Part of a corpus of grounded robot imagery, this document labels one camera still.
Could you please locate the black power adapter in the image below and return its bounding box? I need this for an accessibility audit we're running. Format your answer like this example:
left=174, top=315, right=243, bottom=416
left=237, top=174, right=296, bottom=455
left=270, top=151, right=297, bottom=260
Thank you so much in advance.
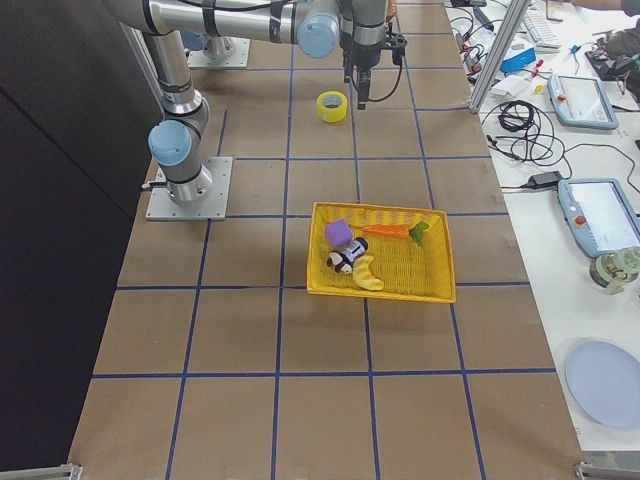
left=519, top=170, right=564, bottom=190

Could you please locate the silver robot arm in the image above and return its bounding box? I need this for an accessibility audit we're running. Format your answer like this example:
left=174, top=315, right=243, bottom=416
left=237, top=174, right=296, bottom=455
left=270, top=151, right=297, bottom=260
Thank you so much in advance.
left=105, top=1, right=407, bottom=208
left=180, top=31, right=235, bottom=60

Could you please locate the light blue plate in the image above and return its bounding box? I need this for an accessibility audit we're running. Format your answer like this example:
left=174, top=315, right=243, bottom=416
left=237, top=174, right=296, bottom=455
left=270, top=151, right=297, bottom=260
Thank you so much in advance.
left=565, top=341, right=639, bottom=430

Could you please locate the white keyboard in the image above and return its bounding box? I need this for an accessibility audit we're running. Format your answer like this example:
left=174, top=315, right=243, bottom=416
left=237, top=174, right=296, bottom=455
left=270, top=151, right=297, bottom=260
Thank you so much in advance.
left=522, top=9, right=561, bottom=52

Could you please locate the coiled black cable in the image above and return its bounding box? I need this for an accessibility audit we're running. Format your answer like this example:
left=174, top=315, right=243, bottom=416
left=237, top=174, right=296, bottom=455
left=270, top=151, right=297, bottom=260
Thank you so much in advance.
left=487, top=99, right=569, bottom=166

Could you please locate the yellow tape roll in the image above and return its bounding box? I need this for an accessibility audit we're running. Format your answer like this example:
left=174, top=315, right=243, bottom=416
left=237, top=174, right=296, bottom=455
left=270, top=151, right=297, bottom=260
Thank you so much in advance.
left=316, top=91, right=348, bottom=123

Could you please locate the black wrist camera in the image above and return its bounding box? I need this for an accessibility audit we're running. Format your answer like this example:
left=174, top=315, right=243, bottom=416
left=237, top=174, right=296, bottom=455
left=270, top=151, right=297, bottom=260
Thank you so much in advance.
left=386, top=32, right=407, bottom=67

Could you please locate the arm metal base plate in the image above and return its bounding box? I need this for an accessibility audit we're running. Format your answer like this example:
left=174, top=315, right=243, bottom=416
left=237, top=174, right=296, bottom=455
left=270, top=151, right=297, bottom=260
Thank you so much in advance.
left=145, top=157, right=234, bottom=221
left=183, top=34, right=251, bottom=70

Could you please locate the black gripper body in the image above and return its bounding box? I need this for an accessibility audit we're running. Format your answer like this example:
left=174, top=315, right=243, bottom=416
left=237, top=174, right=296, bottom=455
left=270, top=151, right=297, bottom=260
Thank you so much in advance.
left=341, top=24, right=386, bottom=83

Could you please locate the purple foam cube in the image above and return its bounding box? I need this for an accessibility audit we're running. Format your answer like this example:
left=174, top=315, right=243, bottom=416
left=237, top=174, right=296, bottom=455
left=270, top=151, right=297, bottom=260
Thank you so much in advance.
left=324, top=219, right=353, bottom=250

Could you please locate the blue and white box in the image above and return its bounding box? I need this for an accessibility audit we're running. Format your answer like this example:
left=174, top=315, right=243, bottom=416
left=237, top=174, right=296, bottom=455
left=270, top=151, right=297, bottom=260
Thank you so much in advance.
left=499, top=46, right=536, bottom=74

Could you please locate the far blue teach pendant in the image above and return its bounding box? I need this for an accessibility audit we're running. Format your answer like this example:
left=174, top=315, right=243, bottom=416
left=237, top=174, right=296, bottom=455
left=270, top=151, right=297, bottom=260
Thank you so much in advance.
left=547, top=74, right=619, bottom=130

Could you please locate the near blue teach pendant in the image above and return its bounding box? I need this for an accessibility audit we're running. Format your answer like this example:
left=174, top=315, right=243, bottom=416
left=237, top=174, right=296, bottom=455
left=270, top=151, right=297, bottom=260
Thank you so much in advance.
left=557, top=178, right=639, bottom=258

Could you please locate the yellow plastic basket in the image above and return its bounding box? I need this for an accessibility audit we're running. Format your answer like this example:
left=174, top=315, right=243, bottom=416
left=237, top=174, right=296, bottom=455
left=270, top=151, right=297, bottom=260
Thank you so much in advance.
left=306, top=202, right=456, bottom=303

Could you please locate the black white plush toy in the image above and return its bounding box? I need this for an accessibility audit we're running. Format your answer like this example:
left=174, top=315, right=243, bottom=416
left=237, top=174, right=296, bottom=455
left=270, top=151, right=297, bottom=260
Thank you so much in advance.
left=327, top=252, right=353, bottom=274

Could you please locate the small dark labelled jar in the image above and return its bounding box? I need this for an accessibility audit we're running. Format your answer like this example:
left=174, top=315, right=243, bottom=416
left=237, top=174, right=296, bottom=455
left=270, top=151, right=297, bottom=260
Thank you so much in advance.
left=341, top=237, right=368, bottom=263

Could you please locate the aluminium frame post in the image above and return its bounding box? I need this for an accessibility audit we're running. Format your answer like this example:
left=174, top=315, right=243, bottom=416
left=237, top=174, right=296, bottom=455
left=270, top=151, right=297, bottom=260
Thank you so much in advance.
left=468, top=0, right=529, bottom=114

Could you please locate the orange toy carrot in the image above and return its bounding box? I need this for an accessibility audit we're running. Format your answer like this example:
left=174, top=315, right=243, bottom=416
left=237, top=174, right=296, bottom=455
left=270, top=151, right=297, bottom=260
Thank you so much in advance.
left=361, top=222, right=429, bottom=246

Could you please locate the blue teach pendant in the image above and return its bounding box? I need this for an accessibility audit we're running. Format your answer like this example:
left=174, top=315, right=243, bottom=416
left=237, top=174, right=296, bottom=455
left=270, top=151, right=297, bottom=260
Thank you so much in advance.
left=557, top=178, right=639, bottom=258
left=547, top=74, right=619, bottom=130

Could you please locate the glass jar with lid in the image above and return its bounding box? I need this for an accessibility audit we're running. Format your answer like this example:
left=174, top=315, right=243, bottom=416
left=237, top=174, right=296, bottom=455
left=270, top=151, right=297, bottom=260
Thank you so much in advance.
left=589, top=247, right=639, bottom=295

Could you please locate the toy croissant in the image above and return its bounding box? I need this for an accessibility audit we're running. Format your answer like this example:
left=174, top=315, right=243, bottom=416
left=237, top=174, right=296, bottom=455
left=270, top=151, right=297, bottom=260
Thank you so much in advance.
left=352, top=254, right=384, bottom=291

